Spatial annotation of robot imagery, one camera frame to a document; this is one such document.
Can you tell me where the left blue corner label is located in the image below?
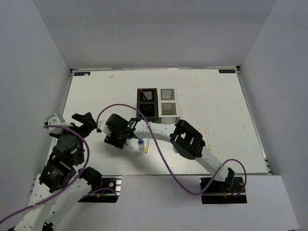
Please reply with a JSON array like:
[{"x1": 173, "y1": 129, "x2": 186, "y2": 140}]
[{"x1": 74, "y1": 72, "x2": 90, "y2": 76}]

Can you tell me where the blue corner label sticker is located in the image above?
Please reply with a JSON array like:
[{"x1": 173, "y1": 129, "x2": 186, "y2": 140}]
[{"x1": 218, "y1": 69, "x2": 236, "y2": 74}]

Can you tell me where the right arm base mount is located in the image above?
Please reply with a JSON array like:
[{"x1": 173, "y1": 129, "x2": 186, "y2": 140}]
[{"x1": 201, "y1": 177, "x2": 247, "y2": 205}]

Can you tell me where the black slotted pen holder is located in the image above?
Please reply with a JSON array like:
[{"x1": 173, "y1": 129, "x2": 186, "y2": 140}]
[{"x1": 137, "y1": 88, "x2": 158, "y2": 123}]

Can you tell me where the pale yellow capped white marker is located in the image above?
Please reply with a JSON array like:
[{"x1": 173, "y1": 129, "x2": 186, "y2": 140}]
[{"x1": 205, "y1": 129, "x2": 212, "y2": 151}]

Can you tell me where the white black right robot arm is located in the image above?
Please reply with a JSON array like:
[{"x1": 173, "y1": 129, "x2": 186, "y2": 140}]
[{"x1": 98, "y1": 114, "x2": 235, "y2": 192}]

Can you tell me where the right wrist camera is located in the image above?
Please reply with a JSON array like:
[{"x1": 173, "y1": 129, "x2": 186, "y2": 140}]
[{"x1": 96, "y1": 120, "x2": 109, "y2": 134}]

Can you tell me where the small blue capped bottle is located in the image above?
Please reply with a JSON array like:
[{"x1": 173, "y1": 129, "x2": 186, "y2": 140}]
[{"x1": 138, "y1": 139, "x2": 145, "y2": 152}]

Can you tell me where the yellow tipped white marker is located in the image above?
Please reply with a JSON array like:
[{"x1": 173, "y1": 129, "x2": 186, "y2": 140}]
[{"x1": 145, "y1": 139, "x2": 151, "y2": 154}]

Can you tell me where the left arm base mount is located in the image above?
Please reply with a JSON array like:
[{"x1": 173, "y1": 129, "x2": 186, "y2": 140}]
[{"x1": 79, "y1": 176, "x2": 122, "y2": 204}]

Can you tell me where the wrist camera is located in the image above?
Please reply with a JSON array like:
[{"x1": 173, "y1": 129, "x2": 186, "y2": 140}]
[
  {"x1": 96, "y1": 120, "x2": 109, "y2": 134},
  {"x1": 44, "y1": 112, "x2": 65, "y2": 134}
]

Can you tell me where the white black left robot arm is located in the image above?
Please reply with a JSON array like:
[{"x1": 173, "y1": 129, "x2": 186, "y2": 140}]
[{"x1": 11, "y1": 112, "x2": 102, "y2": 231}]

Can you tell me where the white slotted pen holder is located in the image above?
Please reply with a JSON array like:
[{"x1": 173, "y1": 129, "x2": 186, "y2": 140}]
[{"x1": 158, "y1": 88, "x2": 180, "y2": 124}]

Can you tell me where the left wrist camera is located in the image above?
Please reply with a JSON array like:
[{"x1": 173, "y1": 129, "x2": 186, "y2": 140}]
[{"x1": 44, "y1": 112, "x2": 65, "y2": 134}]

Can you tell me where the red capped white pen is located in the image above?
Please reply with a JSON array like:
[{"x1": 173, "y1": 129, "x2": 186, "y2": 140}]
[{"x1": 139, "y1": 89, "x2": 147, "y2": 101}]

